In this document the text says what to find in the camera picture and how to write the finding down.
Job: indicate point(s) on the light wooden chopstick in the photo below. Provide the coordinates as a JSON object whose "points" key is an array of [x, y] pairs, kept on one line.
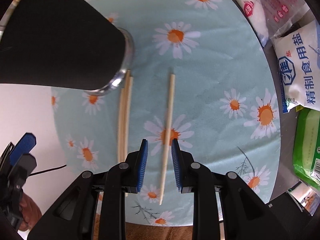
{"points": [[124, 117], [170, 100], [128, 117]]}

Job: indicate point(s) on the green plastic bag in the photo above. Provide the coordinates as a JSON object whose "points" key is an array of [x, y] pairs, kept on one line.
{"points": [[307, 140]]}

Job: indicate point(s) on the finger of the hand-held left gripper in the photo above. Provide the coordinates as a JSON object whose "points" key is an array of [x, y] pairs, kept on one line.
{"points": [[25, 166], [25, 143]]}

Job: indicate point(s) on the blue and white salt bag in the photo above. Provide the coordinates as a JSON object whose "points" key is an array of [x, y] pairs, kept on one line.
{"points": [[300, 75]]}

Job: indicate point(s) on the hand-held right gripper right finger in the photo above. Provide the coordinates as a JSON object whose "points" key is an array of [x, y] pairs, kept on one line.
{"points": [[176, 165]]}

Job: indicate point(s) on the white sugar bag red print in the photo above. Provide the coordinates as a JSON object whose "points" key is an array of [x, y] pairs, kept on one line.
{"points": [[252, 12]]}

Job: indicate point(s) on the person's left hand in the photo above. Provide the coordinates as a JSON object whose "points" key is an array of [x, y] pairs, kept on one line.
{"points": [[30, 210]]}

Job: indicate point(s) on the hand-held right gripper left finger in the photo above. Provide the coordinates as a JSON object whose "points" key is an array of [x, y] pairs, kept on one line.
{"points": [[143, 165]]}

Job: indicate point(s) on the black cylindrical utensil holder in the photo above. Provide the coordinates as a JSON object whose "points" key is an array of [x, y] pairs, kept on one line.
{"points": [[57, 42]]}

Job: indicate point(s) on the daisy print tablecloth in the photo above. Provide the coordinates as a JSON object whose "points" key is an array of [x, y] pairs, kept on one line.
{"points": [[212, 75]]}

